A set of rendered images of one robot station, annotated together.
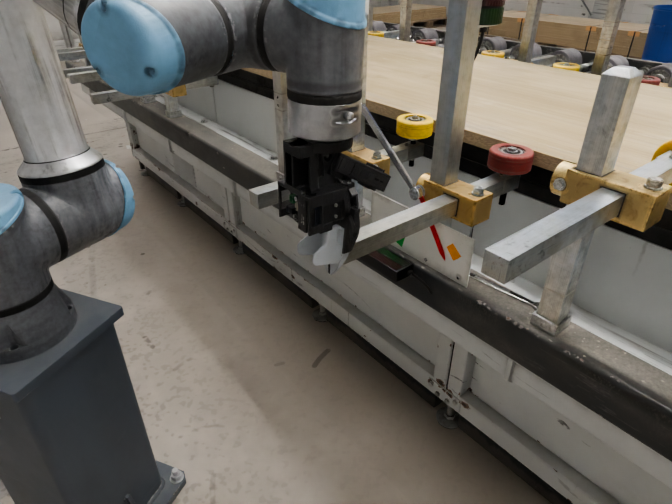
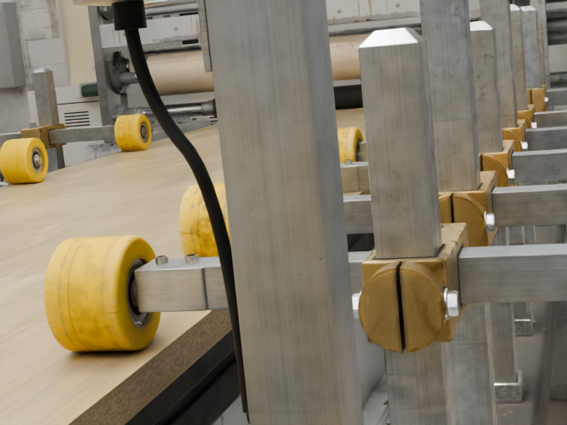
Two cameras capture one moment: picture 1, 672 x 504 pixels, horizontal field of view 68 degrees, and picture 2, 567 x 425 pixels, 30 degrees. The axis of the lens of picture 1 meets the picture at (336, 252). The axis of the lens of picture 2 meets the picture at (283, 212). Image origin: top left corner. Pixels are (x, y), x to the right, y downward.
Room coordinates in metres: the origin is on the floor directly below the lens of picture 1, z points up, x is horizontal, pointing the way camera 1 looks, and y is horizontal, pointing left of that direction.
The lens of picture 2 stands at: (1.04, 0.12, 1.10)
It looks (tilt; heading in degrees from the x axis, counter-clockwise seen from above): 9 degrees down; 235
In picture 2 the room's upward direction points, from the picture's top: 6 degrees counter-clockwise
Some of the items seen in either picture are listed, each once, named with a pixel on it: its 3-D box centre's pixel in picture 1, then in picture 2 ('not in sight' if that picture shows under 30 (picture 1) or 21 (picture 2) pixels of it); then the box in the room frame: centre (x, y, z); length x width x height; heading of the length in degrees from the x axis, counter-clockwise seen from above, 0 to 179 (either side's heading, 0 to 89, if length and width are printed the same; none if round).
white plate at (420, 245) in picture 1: (416, 236); not in sight; (0.83, -0.15, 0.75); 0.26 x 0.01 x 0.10; 39
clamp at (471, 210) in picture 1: (452, 196); not in sight; (0.81, -0.21, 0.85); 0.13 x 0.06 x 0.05; 39
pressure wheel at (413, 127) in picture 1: (413, 141); not in sight; (1.08, -0.17, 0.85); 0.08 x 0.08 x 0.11
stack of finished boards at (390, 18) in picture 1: (383, 15); not in sight; (9.32, -0.81, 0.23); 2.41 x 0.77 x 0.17; 130
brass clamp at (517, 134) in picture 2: not in sight; (504, 144); (0.03, -0.83, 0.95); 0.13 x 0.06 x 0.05; 39
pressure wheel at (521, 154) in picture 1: (506, 176); not in sight; (0.88, -0.33, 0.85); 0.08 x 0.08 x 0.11
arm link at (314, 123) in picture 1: (326, 117); not in sight; (0.60, 0.01, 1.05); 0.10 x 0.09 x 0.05; 39
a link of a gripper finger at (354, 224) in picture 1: (343, 222); not in sight; (0.60, -0.01, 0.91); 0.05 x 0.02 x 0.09; 39
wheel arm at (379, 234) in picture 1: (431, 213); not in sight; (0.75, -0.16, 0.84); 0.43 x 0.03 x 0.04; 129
